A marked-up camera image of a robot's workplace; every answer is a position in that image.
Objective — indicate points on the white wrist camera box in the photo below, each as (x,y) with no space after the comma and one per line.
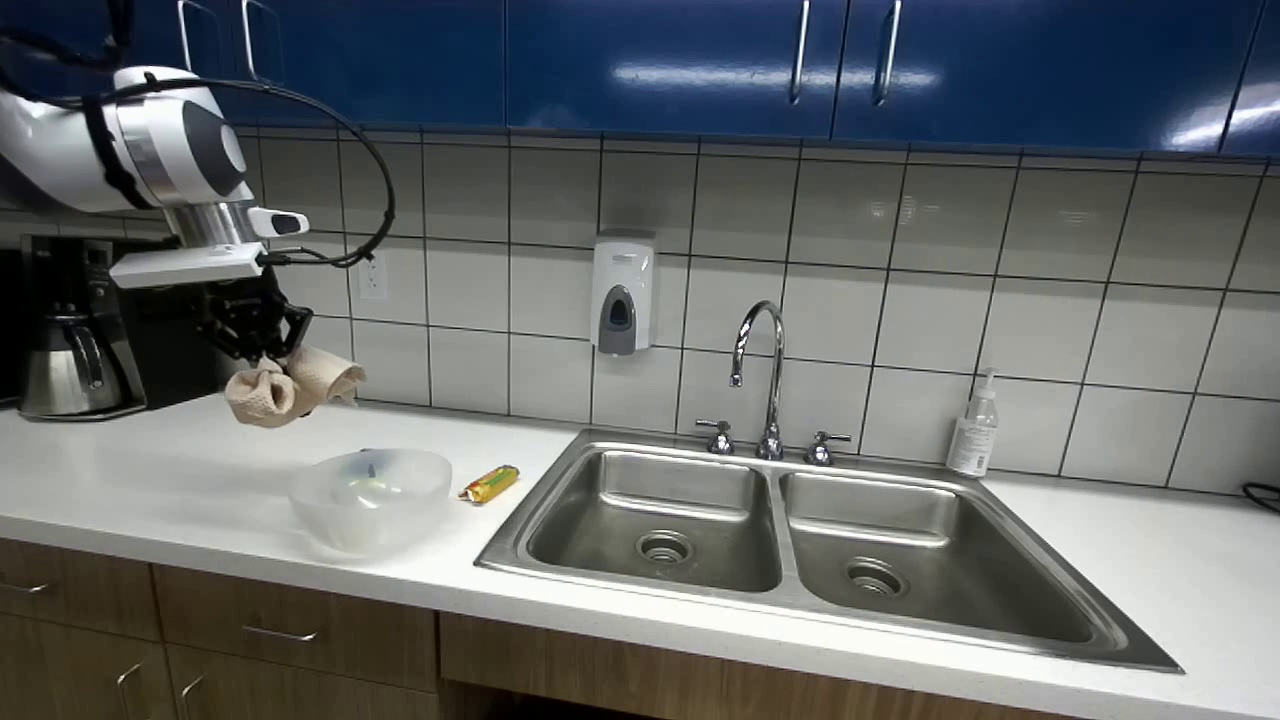
(187,266)

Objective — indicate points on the clear soap pump bottle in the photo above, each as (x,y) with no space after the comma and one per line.
(972,433)

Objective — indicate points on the stainless steel double sink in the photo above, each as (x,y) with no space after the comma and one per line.
(801,545)

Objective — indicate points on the translucent white bowl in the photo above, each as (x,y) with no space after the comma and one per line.
(371,504)

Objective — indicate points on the white wall soap dispenser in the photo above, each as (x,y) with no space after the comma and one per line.
(622,293)

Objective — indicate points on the black coffee machine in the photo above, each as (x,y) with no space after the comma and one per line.
(162,354)

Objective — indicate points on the wooden panel under sink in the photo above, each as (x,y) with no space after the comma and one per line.
(693,674)

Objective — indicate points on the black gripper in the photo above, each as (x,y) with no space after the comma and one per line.
(253,309)

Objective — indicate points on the chrome gooseneck faucet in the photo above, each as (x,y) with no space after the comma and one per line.
(770,387)

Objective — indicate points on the steel coffee carafe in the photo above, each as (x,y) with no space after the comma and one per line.
(74,374)

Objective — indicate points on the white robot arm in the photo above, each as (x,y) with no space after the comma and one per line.
(63,144)

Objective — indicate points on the blue cabinet door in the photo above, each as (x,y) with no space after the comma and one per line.
(385,61)
(152,35)
(664,66)
(1267,82)
(1052,72)

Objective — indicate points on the beige knitted towel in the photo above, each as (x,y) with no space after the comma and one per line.
(284,387)

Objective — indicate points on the yellow green sponge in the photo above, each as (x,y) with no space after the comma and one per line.
(490,487)

